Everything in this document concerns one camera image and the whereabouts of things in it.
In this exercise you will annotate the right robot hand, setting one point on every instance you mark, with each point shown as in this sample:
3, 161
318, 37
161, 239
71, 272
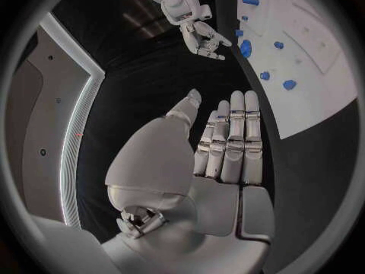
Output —
204, 37

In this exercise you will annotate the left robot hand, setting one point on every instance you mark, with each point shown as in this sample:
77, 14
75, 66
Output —
176, 169

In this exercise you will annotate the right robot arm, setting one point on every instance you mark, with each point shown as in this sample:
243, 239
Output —
182, 0

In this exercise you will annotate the white task board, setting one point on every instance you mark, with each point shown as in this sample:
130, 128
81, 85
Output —
302, 68

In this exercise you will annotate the blue block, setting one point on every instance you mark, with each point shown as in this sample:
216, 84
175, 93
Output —
239, 33

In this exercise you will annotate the blue gear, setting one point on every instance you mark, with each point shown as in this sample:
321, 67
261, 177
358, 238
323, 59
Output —
245, 48

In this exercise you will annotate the blue long cylinder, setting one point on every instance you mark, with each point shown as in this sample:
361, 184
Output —
251, 1

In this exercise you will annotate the blue plug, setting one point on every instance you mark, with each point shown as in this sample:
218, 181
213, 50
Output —
265, 75

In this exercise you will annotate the blue short cylinder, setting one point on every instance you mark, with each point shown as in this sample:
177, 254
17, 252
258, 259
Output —
289, 84

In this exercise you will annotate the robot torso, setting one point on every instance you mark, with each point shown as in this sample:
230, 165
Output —
48, 109

